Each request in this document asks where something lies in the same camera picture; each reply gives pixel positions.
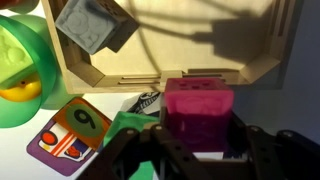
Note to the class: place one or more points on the yellow toy in bowl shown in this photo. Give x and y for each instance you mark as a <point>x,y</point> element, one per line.
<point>20,91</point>

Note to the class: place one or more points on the green foam cube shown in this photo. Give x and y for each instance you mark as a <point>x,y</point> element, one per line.
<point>128,125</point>

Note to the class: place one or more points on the pink foam block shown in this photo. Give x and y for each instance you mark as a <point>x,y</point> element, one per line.
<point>198,110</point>

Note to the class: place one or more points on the large red tomato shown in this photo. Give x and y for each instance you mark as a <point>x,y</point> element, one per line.
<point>5,2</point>

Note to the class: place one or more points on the light wooden crate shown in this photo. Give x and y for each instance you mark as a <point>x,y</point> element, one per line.
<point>186,40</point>

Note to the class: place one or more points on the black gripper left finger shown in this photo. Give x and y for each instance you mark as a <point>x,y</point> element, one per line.
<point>143,150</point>

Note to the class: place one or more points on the yellow-green foam block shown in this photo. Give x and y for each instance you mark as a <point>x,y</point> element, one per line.
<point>13,56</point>

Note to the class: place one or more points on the grey foam block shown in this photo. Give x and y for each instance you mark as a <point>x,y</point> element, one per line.
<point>86,26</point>

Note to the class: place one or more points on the purple orange number cube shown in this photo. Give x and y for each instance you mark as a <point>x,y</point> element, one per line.
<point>80,116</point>

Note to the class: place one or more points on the green translucent plastic bowl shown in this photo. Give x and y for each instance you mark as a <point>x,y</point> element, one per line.
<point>46,66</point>

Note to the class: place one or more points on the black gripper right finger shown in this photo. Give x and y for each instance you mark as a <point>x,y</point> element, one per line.
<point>276,156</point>

